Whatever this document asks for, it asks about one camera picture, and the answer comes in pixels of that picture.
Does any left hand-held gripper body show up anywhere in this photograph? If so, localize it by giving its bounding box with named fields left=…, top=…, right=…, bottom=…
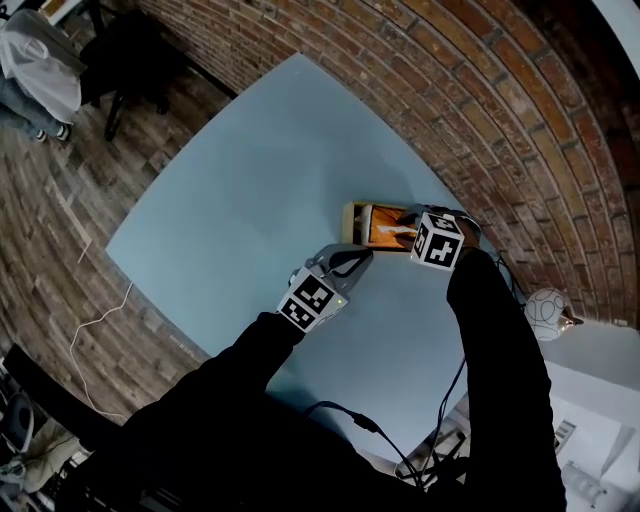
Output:
left=276, top=243, right=375, bottom=335

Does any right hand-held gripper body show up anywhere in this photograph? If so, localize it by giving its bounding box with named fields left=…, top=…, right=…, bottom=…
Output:
left=402, top=203, right=484, bottom=272

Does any wooden tray box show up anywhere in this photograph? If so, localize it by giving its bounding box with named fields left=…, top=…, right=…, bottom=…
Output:
left=341, top=199, right=416, bottom=254

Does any orange tissue pack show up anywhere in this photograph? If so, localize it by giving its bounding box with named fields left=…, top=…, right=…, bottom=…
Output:
left=352, top=204, right=416, bottom=250

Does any person's left forearm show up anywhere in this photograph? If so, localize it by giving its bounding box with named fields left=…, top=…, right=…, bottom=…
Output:
left=209, top=310, right=307, bottom=396

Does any person's right forearm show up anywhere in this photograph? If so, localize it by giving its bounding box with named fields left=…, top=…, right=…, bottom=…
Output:
left=446, top=248, right=554, bottom=451

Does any light blue table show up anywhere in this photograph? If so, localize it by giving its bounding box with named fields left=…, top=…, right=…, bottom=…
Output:
left=104, top=52, right=539, bottom=466

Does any gold globe shade table lamp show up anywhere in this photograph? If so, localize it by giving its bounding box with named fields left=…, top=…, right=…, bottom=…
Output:
left=524, top=288, right=585, bottom=342

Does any person's black clothed torso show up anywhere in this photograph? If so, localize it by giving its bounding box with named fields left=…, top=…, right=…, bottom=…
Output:
left=84, top=349, right=566, bottom=512

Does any black office chair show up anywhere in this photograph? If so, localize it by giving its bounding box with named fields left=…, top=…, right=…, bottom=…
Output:
left=79, top=9, right=196, bottom=142

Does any white coat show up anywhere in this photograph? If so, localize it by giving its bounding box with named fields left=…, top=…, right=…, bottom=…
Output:
left=0, top=8, right=84, bottom=124

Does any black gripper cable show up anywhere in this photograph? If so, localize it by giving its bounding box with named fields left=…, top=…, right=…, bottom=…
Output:
left=299, top=357, right=481, bottom=489

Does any white floor cable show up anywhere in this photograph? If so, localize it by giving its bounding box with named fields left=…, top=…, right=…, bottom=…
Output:
left=69, top=282, right=134, bottom=419

